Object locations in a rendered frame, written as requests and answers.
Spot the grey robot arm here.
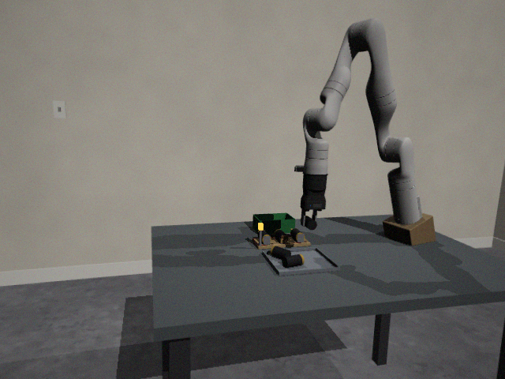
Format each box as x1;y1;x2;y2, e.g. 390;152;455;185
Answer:
303;18;422;224

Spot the green open-top box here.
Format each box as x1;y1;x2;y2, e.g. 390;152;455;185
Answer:
252;213;295;235

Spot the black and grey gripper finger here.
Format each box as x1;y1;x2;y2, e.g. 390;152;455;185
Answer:
301;208;309;227
312;209;322;221

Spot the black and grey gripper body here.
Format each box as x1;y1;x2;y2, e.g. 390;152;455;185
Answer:
294;157;328;210

